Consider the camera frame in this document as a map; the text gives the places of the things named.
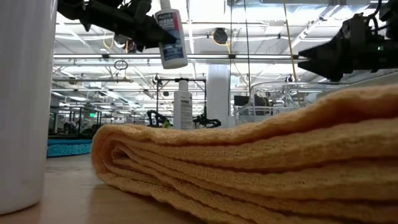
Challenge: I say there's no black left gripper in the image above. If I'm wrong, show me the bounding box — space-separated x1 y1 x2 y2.
57 0 178 52

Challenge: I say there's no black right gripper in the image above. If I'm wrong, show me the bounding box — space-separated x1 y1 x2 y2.
298 14 398 82

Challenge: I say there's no white plastic bottle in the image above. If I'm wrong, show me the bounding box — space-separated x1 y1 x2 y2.
154 0 189 70
172 80 194 131
0 0 58 216

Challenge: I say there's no orange towel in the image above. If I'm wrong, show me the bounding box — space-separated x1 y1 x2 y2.
90 83 398 224

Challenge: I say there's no blue cloth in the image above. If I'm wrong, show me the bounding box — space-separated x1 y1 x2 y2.
47 138 94 158

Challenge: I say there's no long ceiling light bar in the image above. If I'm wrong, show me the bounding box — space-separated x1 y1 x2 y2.
53 53 309 61

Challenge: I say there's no large clear plastic bin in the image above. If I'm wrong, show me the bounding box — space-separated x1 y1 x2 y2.
232 81 346 126

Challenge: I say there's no white building pillar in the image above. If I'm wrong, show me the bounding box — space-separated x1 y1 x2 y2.
206 63 231 128

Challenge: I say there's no white bottles cluster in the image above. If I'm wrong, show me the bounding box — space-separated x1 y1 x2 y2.
232 90 277 126

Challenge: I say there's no black ceiling cable reel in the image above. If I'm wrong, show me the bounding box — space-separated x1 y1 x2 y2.
212 27 229 45
123 39 138 53

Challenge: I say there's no yellow hanging cable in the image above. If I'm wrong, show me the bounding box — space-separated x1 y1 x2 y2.
282 0 302 106

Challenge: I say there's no black hanging cable ring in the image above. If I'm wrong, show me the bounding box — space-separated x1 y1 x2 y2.
113 59 129 71

